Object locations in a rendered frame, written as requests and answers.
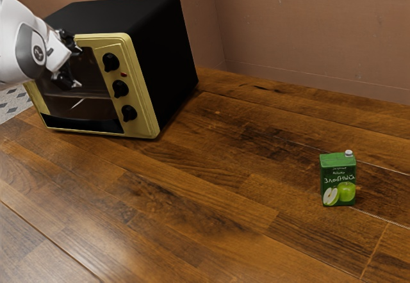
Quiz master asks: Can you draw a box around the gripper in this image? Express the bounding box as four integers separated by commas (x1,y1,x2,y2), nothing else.
50,29,84,89

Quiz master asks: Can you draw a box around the black and cream toaster oven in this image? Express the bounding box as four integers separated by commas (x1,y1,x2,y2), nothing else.
22,0,200,140

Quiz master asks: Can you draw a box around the green apple juice carton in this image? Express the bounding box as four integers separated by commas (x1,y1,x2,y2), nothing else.
319,149,357,207

